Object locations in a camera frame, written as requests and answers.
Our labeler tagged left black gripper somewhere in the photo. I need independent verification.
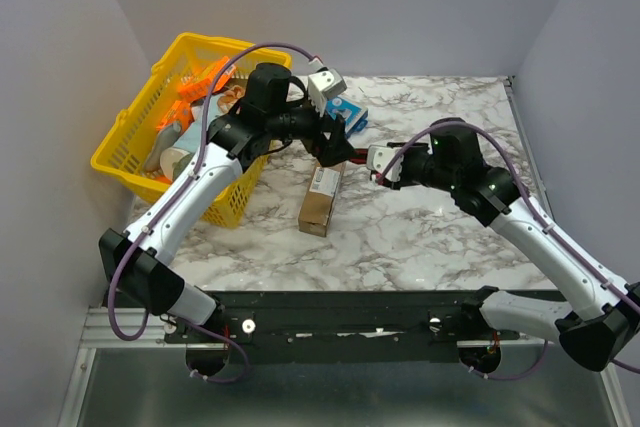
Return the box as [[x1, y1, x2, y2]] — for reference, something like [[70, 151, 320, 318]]
[[267, 92, 359, 166]]

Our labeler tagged brown cardboard express box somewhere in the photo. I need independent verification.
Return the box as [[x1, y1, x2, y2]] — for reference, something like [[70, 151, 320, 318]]
[[298, 162, 346, 237]]

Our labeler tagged red black utility knife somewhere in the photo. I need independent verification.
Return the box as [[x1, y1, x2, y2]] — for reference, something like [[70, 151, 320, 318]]
[[348, 148, 368, 165]]

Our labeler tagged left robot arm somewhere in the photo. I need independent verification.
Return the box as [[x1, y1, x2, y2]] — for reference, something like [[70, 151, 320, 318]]
[[99, 63, 354, 342]]

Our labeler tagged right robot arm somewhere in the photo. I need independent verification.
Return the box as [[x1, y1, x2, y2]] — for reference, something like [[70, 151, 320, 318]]
[[365, 119, 639, 372]]

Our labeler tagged blue razor box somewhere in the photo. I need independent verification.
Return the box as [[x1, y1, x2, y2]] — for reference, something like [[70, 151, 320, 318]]
[[326, 96, 368, 137]]

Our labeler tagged orange snack box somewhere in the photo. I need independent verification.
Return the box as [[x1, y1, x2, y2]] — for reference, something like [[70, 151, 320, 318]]
[[178, 56, 236, 102]]

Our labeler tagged light blue chips bag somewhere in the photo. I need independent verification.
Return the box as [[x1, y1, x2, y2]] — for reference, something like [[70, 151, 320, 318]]
[[174, 79, 246, 154]]

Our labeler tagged orange packet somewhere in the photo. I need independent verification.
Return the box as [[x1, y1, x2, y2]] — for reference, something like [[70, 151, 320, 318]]
[[156, 100, 194, 132]]

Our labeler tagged white round jar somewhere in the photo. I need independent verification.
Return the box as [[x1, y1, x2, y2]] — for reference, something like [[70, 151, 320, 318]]
[[160, 147, 193, 181]]

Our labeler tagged beige bottle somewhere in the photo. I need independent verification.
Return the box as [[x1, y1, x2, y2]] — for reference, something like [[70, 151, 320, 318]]
[[143, 121, 182, 172]]

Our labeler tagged yellow plastic basket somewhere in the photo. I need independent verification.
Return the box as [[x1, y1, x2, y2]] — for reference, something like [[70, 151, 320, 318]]
[[90, 32, 293, 228]]

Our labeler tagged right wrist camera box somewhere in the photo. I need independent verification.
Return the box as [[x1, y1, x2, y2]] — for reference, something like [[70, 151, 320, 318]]
[[366, 145, 403, 182]]

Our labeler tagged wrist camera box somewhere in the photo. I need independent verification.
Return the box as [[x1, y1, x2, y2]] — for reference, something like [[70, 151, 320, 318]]
[[307, 68, 347, 116], [366, 145, 403, 182]]

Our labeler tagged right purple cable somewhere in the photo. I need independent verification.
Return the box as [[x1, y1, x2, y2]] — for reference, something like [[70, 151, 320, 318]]
[[379, 124, 640, 382]]

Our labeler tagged purple cable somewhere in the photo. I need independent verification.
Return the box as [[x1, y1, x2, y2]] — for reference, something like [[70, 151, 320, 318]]
[[379, 124, 640, 382], [107, 41, 326, 383]]

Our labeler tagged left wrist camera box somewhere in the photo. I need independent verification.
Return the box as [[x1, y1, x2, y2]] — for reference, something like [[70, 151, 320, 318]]
[[307, 68, 347, 116]]

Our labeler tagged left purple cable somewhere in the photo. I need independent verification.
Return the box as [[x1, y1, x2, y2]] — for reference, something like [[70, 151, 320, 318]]
[[107, 41, 326, 383]]

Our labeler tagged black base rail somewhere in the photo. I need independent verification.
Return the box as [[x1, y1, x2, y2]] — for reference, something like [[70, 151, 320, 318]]
[[162, 287, 569, 373]]

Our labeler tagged aluminium frame rail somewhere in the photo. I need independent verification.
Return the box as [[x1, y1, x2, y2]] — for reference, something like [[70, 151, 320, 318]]
[[80, 308, 165, 349]]

